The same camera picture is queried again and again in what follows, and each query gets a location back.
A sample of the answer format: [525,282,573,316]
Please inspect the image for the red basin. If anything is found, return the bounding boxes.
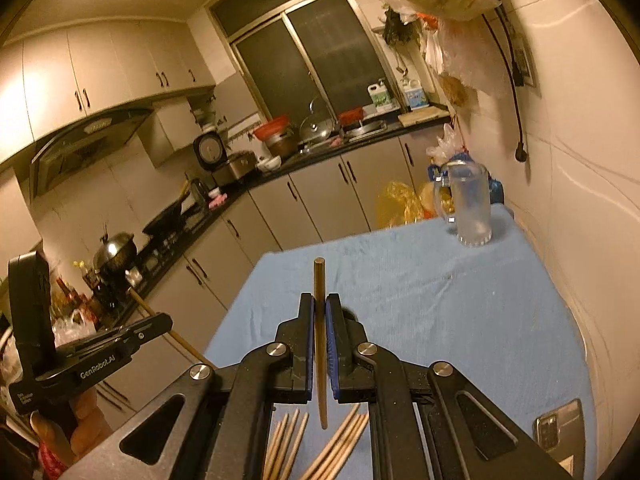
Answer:
[253,115,290,142]

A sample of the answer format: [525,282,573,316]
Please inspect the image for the dark smartphone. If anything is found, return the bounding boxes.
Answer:
[534,399,586,479]

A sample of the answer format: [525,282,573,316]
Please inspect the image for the black wok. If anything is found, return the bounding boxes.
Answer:
[142,192,189,238]

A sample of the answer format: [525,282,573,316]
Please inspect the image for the black range hood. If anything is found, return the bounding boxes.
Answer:
[29,107,153,200]

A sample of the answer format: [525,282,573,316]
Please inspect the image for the glass pot lid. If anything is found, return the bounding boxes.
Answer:
[299,98,335,144]

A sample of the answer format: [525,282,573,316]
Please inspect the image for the grey rice cooker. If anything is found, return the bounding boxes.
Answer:
[193,131,257,188]

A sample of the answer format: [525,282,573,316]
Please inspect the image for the clear glass mug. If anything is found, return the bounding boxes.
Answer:
[433,160,492,247]

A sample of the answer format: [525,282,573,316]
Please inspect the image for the wooden cutting board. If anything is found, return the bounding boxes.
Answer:
[398,106,449,128]

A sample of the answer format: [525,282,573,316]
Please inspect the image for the upper wall cabinets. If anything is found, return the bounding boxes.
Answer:
[1,20,215,162]

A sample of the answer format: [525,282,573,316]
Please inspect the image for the black power cable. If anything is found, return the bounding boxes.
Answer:
[482,0,530,164]

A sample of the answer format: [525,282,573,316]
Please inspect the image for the white detergent bottle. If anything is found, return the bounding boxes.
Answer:
[367,79,394,113]

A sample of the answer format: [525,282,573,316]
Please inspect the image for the dark kitchen window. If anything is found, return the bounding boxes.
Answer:
[209,0,388,124]

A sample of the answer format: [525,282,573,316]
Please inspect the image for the yellow plastic bag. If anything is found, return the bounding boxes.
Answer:
[376,181,439,229]

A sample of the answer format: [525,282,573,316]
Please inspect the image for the blue towel mat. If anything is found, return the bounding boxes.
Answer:
[205,205,597,478]

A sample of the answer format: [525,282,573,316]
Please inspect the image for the person's left hand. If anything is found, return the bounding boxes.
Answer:
[30,388,112,466]

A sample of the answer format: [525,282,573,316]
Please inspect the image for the steel pot with lid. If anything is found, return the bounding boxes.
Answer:
[93,231,138,280]

